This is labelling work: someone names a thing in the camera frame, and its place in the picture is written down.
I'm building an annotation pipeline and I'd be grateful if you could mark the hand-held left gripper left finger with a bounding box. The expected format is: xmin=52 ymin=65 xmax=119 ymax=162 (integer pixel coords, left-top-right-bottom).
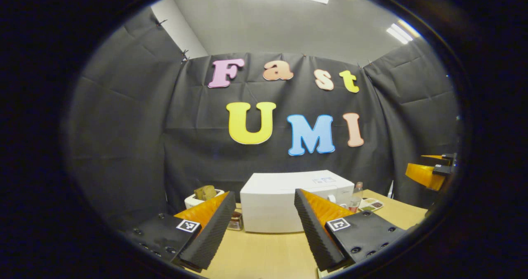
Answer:
xmin=124 ymin=191 xmax=236 ymax=272

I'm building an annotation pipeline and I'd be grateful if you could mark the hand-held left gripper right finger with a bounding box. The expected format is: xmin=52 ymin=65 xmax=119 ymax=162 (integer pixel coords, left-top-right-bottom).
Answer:
xmin=294 ymin=188 xmax=407 ymax=272

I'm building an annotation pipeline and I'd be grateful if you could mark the white microwave oven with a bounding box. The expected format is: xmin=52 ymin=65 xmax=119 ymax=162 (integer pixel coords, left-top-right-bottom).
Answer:
xmin=240 ymin=170 xmax=355 ymax=233

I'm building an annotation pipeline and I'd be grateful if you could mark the white toaster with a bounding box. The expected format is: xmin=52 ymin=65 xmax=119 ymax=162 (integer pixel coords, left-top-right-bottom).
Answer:
xmin=184 ymin=188 xmax=225 ymax=209

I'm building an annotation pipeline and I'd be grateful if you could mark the brown bread slice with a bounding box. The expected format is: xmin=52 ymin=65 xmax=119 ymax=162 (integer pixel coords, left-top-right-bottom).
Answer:
xmin=194 ymin=185 xmax=217 ymax=201

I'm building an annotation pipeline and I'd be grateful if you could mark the clear plastic bottle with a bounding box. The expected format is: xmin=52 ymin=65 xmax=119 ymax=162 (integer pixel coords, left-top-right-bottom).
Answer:
xmin=349 ymin=182 xmax=364 ymax=213

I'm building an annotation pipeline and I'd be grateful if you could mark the white compartment dish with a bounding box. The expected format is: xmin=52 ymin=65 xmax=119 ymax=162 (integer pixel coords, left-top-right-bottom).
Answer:
xmin=358 ymin=198 xmax=384 ymax=212

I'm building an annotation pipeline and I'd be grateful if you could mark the black backdrop cloth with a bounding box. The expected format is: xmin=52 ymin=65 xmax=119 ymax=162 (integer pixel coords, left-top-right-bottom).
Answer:
xmin=66 ymin=7 xmax=460 ymax=230

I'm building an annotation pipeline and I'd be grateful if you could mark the small ceiling light panel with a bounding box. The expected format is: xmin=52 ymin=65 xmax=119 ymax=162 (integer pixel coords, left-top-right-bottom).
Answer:
xmin=386 ymin=20 xmax=421 ymax=44

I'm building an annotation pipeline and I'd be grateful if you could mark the metal wire utensil holder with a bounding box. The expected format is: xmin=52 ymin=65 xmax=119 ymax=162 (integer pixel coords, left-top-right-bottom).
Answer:
xmin=227 ymin=211 xmax=244 ymax=231

